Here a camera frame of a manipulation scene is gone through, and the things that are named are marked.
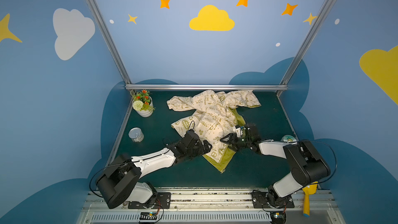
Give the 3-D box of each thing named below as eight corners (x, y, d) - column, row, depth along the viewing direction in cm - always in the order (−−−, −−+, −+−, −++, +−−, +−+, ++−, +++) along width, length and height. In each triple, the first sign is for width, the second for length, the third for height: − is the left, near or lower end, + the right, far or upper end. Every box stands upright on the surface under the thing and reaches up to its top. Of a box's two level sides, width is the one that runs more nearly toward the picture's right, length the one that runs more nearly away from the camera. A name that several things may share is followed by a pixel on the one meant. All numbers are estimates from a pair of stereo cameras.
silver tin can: (130, 142, 96) (127, 138, 91) (133, 132, 100) (130, 127, 96) (142, 142, 96) (139, 138, 91) (145, 132, 100) (142, 127, 96)
